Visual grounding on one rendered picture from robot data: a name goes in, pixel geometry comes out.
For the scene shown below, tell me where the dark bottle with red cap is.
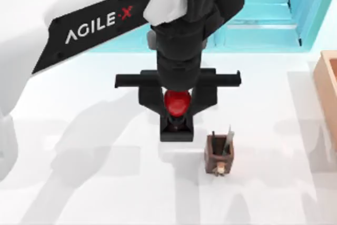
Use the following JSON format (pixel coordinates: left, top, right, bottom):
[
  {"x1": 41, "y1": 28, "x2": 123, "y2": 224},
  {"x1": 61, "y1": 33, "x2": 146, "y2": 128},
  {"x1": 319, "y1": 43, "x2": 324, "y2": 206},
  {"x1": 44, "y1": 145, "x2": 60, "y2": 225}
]
[{"x1": 163, "y1": 90, "x2": 192, "y2": 132}]

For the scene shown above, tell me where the grey blade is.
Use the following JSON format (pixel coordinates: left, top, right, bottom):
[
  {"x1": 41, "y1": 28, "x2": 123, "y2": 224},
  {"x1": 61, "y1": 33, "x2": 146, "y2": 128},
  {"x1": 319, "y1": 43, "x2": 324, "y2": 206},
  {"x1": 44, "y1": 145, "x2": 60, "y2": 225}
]
[{"x1": 223, "y1": 124, "x2": 234, "y2": 155}]

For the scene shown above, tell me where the brown wooden holder box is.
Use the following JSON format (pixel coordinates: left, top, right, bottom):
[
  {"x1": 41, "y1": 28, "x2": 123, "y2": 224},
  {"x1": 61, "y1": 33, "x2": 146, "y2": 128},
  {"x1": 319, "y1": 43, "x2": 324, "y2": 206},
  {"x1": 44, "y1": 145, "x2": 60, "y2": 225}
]
[{"x1": 204, "y1": 133, "x2": 235, "y2": 177}]

